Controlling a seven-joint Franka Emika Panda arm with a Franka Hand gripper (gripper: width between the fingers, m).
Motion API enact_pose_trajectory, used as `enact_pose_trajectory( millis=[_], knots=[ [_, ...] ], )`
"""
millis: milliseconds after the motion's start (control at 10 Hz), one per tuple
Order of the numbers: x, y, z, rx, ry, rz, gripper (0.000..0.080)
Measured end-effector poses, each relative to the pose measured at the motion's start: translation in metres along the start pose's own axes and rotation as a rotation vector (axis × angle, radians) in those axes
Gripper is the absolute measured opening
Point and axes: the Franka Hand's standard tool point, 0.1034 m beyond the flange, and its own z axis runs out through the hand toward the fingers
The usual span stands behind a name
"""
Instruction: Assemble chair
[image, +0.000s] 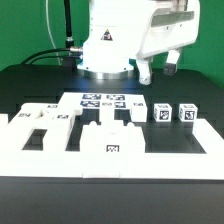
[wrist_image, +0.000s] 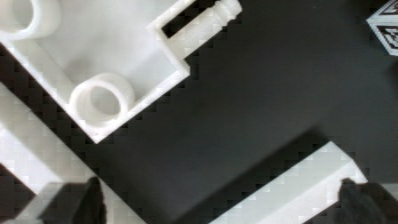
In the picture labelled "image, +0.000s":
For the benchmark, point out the white chair back frame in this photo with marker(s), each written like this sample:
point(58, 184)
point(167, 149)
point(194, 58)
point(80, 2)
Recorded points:
point(57, 120)

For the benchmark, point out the white sheet with tags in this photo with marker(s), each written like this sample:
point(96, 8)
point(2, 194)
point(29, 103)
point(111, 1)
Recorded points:
point(95, 100)

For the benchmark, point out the white chair seat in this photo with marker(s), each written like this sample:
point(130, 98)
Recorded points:
point(114, 137)

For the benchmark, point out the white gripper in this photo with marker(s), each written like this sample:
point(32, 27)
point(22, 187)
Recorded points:
point(172, 25)

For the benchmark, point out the white block at left edge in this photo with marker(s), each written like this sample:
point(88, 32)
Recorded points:
point(3, 120)

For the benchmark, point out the black cable thick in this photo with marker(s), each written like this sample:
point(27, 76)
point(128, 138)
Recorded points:
point(73, 51)

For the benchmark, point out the white U-shaped obstacle fence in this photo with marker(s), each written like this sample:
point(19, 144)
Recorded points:
point(57, 163)

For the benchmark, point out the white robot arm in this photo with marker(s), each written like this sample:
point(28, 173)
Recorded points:
point(125, 35)

